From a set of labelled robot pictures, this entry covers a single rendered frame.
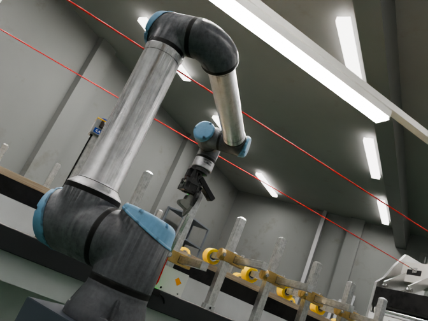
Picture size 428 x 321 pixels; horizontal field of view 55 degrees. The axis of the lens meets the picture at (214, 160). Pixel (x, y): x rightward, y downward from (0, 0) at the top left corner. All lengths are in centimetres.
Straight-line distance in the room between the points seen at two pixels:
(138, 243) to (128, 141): 28
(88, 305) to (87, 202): 24
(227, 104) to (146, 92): 34
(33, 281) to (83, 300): 76
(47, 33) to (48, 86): 67
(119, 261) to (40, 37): 502
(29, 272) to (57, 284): 11
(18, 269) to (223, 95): 98
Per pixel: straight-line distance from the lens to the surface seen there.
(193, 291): 210
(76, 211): 103
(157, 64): 116
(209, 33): 118
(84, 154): 171
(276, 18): 272
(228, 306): 219
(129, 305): 96
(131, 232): 96
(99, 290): 96
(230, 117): 143
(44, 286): 172
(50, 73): 590
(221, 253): 189
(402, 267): 467
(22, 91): 569
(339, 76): 286
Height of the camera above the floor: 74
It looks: 17 degrees up
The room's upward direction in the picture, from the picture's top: 23 degrees clockwise
